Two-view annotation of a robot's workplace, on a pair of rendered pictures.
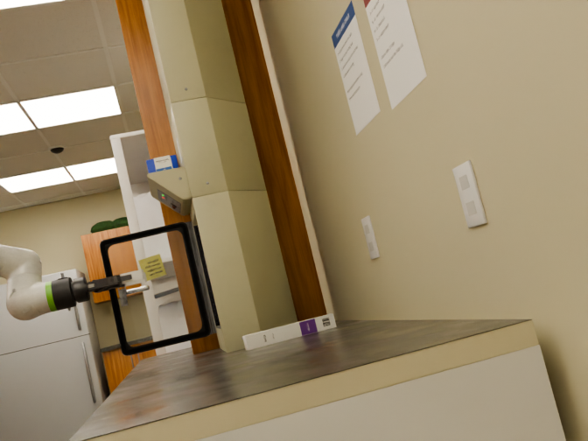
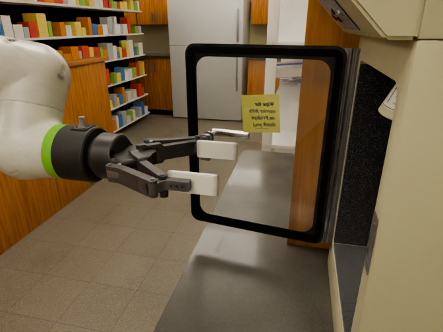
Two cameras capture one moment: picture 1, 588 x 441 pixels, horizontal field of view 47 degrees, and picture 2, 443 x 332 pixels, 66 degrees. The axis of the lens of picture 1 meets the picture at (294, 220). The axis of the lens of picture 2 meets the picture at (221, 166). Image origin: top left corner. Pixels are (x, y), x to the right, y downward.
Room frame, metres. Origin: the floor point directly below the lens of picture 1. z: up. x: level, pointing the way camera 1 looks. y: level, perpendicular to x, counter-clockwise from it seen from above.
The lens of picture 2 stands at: (1.65, 0.30, 1.42)
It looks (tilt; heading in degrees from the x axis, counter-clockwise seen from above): 22 degrees down; 24
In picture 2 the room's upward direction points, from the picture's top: straight up
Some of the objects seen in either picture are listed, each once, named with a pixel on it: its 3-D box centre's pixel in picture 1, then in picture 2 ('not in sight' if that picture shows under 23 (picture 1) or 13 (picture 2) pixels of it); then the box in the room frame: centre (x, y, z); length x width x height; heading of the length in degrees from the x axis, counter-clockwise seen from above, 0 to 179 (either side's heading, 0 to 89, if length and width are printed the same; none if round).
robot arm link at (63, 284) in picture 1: (65, 291); (85, 151); (2.04, 0.73, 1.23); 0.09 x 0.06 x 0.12; 11
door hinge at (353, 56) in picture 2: (201, 276); (339, 157); (2.28, 0.35, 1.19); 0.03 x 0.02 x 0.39; 12
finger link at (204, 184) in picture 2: (132, 276); (192, 182); (2.01, 0.51, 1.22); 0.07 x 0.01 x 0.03; 101
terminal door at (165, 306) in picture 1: (155, 288); (256, 147); (2.28, 0.51, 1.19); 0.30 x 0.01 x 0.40; 94
